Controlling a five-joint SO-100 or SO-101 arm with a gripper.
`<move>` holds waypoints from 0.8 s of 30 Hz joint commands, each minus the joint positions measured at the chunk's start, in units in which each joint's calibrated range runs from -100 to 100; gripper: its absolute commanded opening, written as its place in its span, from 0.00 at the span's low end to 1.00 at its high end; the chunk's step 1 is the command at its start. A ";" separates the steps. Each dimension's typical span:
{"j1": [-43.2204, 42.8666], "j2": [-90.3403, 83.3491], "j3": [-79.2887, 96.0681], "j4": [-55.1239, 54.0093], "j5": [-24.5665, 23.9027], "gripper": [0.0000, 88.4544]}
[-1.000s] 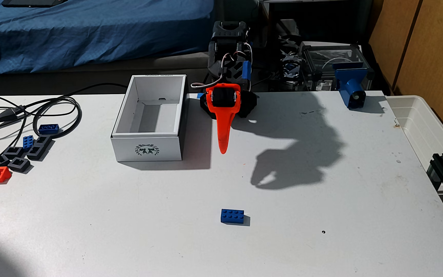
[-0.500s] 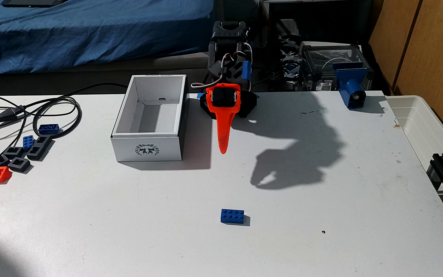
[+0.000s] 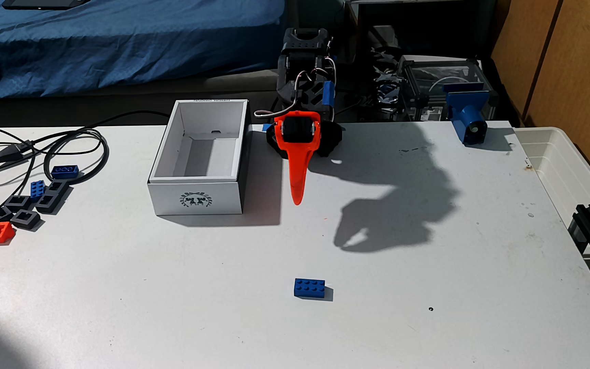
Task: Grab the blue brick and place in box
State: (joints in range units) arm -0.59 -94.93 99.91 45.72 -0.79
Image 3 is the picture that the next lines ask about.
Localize white cardboard box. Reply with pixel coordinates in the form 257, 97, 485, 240
147, 99, 251, 216

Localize blue brick with round holes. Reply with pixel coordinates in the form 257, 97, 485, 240
51, 164, 80, 180

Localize small cooling fan part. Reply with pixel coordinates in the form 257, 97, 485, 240
374, 72, 403, 106

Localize clear acrylic case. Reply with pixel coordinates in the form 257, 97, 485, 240
397, 55, 495, 123

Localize blue bed sheet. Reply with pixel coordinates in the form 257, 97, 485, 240
0, 0, 285, 100

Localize white plastic bin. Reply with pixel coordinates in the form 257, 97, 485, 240
512, 126, 590, 288

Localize wooden cabinet doors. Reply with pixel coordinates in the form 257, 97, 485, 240
490, 0, 590, 203

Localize black flat tablet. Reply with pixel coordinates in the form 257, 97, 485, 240
2, 0, 91, 11

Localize black power adapter plug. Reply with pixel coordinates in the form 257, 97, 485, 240
0, 139, 36, 169

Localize blue printed mount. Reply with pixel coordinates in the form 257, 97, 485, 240
444, 83, 498, 146

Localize brown bed frame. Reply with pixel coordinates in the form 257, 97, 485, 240
0, 69, 281, 129

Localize thick black coiled cable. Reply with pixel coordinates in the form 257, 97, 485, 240
43, 110, 170, 186

